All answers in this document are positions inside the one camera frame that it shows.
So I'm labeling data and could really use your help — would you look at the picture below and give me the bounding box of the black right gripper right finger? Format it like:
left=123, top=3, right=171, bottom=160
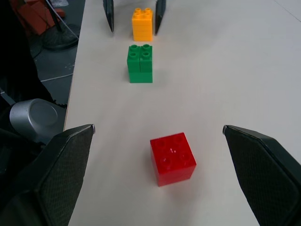
left=222, top=125, right=301, bottom=226

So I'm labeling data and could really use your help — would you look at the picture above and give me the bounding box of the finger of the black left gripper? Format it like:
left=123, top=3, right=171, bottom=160
left=103, top=0, right=115, bottom=33
left=154, top=0, right=166, bottom=36

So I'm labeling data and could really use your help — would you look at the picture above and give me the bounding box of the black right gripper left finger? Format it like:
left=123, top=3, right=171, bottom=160
left=0, top=123, right=95, bottom=226

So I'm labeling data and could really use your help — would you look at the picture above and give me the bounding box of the yellow toy brick cube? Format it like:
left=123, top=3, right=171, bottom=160
left=131, top=8, right=154, bottom=42

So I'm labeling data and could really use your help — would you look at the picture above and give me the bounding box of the green toy brick cube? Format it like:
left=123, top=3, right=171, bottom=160
left=127, top=44, right=154, bottom=84

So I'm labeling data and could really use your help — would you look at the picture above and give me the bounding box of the black round stand base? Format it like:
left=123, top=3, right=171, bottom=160
left=41, top=23, right=79, bottom=50

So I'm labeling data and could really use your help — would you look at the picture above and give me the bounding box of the silver robot body joint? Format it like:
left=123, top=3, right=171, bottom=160
left=9, top=98, right=67, bottom=145

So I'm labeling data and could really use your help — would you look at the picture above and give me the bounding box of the orange red box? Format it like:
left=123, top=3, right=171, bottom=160
left=13, top=0, right=64, bottom=36

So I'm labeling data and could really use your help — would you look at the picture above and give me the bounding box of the red toy brick cube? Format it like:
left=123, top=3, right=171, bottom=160
left=150, top=132, right=197, bottom=187

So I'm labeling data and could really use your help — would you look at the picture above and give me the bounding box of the white floor cable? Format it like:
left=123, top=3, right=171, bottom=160
left=40, top=72, right=74, bottom=82

